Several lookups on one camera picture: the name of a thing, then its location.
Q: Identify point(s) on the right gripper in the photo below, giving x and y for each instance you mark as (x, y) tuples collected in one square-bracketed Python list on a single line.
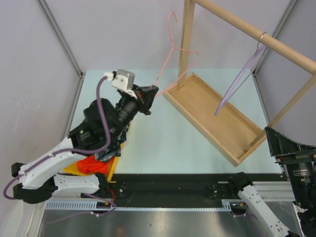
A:
[(293, 157)]

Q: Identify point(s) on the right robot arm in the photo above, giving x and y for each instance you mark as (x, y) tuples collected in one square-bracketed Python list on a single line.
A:
[(302, 178)]

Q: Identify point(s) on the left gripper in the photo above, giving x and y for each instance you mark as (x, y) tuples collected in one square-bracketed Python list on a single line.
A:
[(142, 99)]

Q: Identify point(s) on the orange shorts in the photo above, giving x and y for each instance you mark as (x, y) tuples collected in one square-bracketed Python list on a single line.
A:
[(90, 165)]

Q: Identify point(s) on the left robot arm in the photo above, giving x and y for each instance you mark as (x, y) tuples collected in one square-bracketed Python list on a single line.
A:
[(101, 132)]

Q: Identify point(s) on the white cable duct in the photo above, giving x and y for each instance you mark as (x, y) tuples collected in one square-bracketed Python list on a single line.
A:
[(93, 205)]

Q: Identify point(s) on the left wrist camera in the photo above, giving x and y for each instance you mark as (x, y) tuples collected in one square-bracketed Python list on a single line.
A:
[(122, 80)]

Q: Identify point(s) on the wooden clothes rack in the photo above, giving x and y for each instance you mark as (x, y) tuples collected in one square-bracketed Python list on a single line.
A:
[(205, 143)]

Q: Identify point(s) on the lilac wire hanger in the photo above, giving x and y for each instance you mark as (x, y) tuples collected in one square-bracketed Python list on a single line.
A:
[(233, 87)]

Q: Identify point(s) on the yellow plastic bin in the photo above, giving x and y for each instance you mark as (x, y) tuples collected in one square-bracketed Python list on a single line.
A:
[(72, 169)]

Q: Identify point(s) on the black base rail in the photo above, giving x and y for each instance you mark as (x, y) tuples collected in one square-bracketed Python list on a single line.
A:
[(211, 185)]

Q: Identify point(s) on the dark patterned shorts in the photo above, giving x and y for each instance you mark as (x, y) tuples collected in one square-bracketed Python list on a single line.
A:
[(115, 150)]

